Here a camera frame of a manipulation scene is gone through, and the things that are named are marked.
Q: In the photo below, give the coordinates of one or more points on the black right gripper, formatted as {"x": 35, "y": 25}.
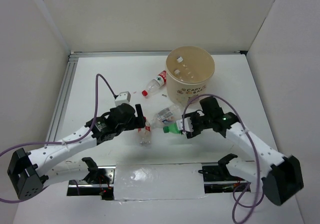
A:
{"x": 193, "y": 115}

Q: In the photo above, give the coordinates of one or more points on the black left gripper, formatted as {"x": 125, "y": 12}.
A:
{"x": 138, "y": 122}

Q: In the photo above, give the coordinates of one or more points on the red cap bottle red label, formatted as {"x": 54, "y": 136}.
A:
{"x": 145, "y": 134}

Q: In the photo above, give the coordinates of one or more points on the clear bottle blue white label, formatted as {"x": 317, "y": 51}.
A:
{"x": 166, "y": 116}

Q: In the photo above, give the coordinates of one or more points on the green plastic bottle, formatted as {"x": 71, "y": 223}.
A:
{"x": 174, "y": 129}

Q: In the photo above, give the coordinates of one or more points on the clear bottle white cap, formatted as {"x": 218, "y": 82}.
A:
{"x": 182, "y": 65}

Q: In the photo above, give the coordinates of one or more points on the large clear crushed bottle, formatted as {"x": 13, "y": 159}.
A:
{"x": 186, "y": 76}

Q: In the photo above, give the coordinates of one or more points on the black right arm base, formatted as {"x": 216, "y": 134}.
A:
{"x": 217, "y": 179}

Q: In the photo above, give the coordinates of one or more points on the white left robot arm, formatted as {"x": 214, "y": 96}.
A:
{"x": 31, "y": 172}

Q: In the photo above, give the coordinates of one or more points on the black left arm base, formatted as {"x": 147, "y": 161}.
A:
{"x": 98, "y": 182}

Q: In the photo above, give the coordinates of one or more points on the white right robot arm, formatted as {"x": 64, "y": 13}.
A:
{"x": 281, "y": 176}

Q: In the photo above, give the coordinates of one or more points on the cream cartoon capybara bin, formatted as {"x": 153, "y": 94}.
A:
{"x": 200, "y": 61}

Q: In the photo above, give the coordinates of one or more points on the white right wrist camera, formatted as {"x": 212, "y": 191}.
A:
{"x": 184, "y": 125}

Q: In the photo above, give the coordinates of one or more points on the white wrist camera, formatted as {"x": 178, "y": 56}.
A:
{"x": 184, "y": 125}
{"x": 123, "y": 98}

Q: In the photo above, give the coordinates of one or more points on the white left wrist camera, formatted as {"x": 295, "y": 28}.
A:
{"x": 123, "y": 98}

